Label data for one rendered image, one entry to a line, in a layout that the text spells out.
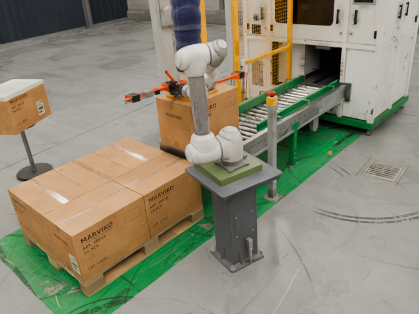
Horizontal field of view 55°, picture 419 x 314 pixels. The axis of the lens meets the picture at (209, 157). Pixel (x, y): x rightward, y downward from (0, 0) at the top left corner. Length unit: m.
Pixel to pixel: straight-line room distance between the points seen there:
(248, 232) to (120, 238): 0.94
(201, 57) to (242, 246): 1.42
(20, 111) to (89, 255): 2.07
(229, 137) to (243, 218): 0.63
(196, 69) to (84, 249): 1.42
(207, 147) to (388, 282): 1.57
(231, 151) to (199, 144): 0.23
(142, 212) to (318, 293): 1.38
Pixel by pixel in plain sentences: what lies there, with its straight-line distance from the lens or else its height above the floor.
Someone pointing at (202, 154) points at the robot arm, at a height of 0.98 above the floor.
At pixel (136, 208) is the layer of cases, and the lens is 3.02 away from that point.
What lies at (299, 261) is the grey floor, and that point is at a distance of 3.17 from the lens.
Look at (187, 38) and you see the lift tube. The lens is 3.20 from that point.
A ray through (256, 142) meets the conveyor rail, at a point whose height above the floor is 0.54.
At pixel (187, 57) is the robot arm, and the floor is 1.59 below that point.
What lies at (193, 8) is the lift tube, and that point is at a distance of 3.18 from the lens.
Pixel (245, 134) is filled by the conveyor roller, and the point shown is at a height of 0.53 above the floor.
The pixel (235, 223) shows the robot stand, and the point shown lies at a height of 0.40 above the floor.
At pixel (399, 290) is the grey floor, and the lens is 3.10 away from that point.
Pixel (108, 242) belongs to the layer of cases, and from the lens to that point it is 2.98.
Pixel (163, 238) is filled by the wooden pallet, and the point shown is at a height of 0.02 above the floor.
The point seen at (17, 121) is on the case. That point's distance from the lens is 4.49.
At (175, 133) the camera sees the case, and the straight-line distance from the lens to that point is 3.34.
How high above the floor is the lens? 2.11
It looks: 27 degrees down
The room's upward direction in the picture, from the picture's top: 5 degrees counter-clockwise
